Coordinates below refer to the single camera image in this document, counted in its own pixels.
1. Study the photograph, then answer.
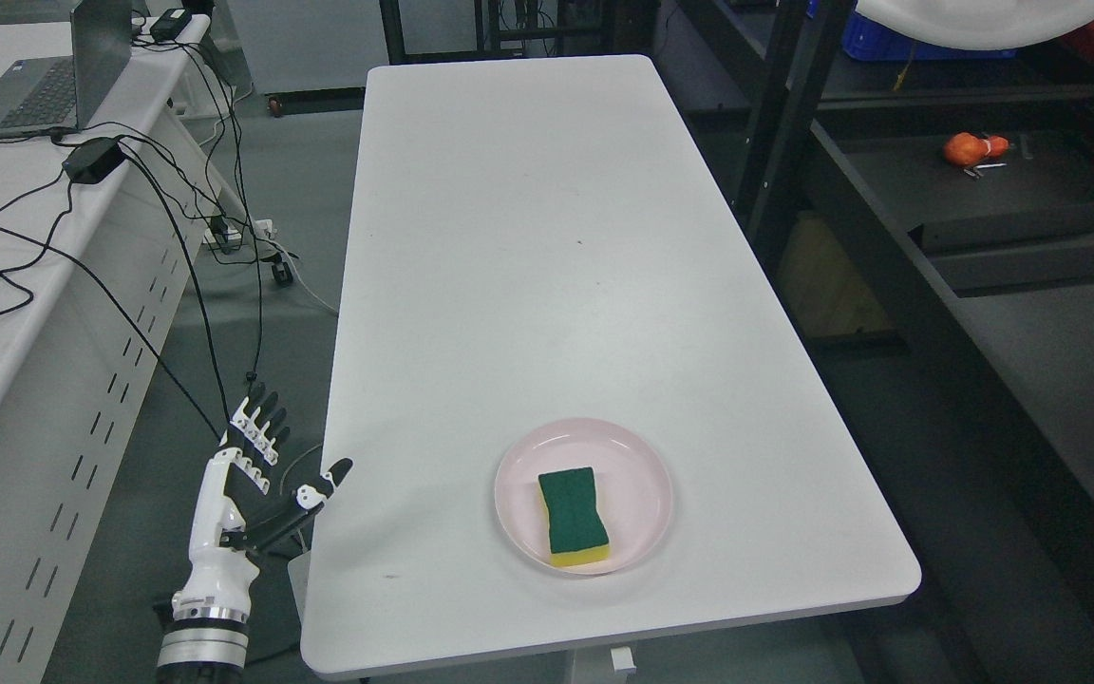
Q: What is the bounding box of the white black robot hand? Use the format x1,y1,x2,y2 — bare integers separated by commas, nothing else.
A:
171,384,353,623

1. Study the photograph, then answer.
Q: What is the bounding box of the green yellow sponge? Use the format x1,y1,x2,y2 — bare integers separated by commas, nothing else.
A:
538,466,612,568

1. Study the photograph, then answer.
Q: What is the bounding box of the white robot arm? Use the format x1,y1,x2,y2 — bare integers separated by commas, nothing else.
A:
155,607,249,683

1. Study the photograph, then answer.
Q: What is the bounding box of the black metal shelf rack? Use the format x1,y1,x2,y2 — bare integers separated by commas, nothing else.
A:
671,1,1094,683

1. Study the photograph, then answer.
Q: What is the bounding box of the orange object on shelf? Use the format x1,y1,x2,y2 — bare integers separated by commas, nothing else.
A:
942,131,1010,169

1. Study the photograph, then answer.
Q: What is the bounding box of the white power strip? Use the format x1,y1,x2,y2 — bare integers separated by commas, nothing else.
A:
201,215,276,253

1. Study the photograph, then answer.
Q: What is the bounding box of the white side desk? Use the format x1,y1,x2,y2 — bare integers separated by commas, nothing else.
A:
0,18,240,683

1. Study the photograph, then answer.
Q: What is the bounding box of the pink round plate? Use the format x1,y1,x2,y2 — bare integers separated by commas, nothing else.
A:
492,417,674,576

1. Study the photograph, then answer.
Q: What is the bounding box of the black power adapter brick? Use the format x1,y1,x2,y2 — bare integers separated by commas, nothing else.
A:
62,136,125,185

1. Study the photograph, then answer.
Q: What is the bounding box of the grey open laptop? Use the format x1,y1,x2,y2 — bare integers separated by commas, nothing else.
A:
0,1,133,140

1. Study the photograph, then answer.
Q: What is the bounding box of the blue plastic crate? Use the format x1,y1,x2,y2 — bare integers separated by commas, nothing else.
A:
841,12,1019,62

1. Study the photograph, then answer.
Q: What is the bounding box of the white round lamp shade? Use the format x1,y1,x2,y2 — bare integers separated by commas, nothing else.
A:
856,1,1094,50

